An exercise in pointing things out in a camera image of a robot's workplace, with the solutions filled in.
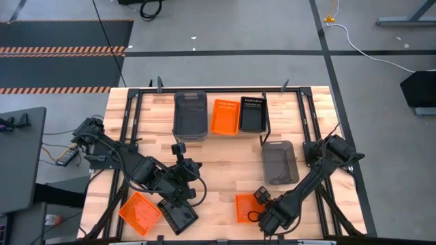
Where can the yellow plug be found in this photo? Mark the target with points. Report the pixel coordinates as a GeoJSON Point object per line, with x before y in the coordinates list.
{"type": "Point", "coordinates": [329, 19]}

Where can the translucent gray plastic bin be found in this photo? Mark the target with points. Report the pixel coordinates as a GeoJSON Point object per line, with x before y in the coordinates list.
{"type": "Point", "coordinates": [190, 115]}
{"type": "Point", "coordinates": [280, 163]}
{"type": "Point", "coordinates": [190, 139]}

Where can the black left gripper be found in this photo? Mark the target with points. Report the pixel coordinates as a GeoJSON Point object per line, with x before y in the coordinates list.
{"type": "Point", "coordinates": [187, 171]}

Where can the black hazard-striped floor mat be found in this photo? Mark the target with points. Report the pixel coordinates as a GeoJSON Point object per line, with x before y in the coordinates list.
{"type": "Point", "coordinates": [61, 34]}

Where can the gray metal stand foot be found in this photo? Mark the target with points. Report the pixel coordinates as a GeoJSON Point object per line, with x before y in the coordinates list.
{"type": "Point", "coordinates": [405, 21]}

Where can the dark gray desk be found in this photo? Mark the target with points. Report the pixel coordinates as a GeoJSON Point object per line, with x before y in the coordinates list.
{"type": "Point", "coordinates": [20, 160]}

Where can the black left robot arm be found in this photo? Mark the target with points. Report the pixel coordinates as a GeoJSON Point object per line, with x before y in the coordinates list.
{"type": "Point", "coordinates": [136, 166]}

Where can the black box on gray base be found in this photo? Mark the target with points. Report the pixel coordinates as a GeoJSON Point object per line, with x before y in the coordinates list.
{"type": "Point", "coordinates": [420, 89]}

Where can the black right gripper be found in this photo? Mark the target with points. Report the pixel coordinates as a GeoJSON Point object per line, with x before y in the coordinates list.
{"type": "Point", "coordinates": [274, 217]}

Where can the black power adapter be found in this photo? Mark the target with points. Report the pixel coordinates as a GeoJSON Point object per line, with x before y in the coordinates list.
{"type": "Point", "coordinates": [67, 157]}

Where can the black aluminium table frame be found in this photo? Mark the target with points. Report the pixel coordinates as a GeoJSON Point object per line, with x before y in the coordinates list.
{"type": "Point", "coordinates": [221, 90]}

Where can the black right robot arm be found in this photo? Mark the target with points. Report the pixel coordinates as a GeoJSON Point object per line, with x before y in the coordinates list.
{"type": "Point", "coordinates": [313, 177]}

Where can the orange plastic basket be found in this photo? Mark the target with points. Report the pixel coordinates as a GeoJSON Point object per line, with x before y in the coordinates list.
{"type": "Point", "coordinates": [243, 207]}
{"type": "Point", "coordinates": [225, 117]}
{"type": "Point", "coordinates": [140, 213]}

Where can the small black bracket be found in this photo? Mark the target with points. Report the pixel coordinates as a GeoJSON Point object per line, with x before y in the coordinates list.
{"type": "Point", "coordinates": [24, 120]}
{"type": "Point", "coordinates": [7, 123]}

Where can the wooden shelf with black legs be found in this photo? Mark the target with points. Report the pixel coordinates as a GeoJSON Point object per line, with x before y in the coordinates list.
{"type": "Point", "coordinates": [223, 96]}

